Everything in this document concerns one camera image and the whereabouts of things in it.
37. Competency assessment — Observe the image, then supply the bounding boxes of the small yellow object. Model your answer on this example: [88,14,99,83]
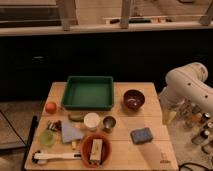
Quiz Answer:
[71,141,77,150]

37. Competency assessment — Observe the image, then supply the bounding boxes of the white cup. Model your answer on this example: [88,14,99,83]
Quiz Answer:
[84,113,100,131]

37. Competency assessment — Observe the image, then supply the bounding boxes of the green cucumber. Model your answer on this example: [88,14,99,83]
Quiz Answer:
[68,114,84,122]

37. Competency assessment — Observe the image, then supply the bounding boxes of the blue sponge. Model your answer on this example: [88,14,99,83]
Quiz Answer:
[130,127,153,144]

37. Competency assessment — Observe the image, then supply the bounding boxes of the green plastic tray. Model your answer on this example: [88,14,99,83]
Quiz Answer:
[61,76,114,110]

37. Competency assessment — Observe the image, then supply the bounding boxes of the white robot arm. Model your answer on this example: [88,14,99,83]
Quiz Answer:
[158,62,213,125]

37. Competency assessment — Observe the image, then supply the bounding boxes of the bottle rack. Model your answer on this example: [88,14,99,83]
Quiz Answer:
[177,101,213,151]

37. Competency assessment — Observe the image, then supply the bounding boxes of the dark red bowl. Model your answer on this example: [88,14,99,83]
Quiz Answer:
[123,89,145,111]

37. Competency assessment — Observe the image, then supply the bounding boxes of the orange fruit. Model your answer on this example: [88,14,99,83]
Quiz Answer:
[45,101,57,114]

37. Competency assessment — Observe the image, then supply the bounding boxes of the orange round bowl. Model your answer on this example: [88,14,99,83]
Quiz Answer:
[80,133,112,168]

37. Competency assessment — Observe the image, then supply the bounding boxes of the blue folded cloth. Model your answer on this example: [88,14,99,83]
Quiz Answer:
[61,121,84,143]

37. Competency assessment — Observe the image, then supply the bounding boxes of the light green small plate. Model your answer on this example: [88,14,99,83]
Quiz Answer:
[39,130,55,147]

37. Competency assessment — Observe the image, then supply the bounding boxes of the white spatula black handle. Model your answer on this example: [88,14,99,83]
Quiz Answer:
[32,151,81,164]

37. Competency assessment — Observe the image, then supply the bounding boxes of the wooden block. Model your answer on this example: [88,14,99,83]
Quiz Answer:
[90,139,103,165]

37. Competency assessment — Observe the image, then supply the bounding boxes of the dark toy pieces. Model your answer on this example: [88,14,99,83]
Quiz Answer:
[47,120,62,132]

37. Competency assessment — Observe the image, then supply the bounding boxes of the metal cup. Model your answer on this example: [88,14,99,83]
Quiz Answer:
[103,116,116,132]

